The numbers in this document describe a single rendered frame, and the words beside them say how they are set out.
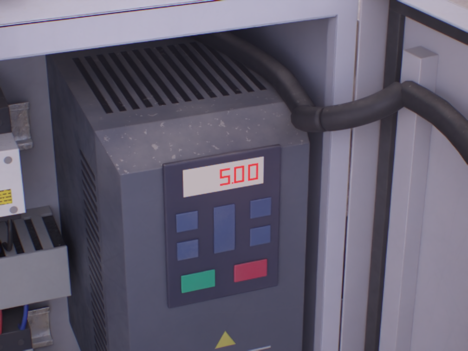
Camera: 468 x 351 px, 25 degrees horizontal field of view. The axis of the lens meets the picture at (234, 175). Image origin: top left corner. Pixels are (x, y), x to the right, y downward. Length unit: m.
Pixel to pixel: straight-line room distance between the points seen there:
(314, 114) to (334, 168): 0.06
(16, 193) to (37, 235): 0.08
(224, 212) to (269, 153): 0.04
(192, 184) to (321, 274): 0.11
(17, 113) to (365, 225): 0.25
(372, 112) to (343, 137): 0.06
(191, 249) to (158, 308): 0.04
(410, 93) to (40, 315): 0.38
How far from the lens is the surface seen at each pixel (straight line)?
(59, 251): 0.73
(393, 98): 0.57
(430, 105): 0.56
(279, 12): 0.57
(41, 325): 0.84
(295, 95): 0.63
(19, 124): 0.75
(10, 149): 0.66
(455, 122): 0.55
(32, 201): 0.78
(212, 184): 0.60
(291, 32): 0.67
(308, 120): 0.58
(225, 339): 0.67
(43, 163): 0.77
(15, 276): 0.74
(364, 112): 0.56
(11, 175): 0.67
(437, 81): 0.58
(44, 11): 0.54
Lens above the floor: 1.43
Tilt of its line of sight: 28 degrees down
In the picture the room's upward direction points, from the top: straight up
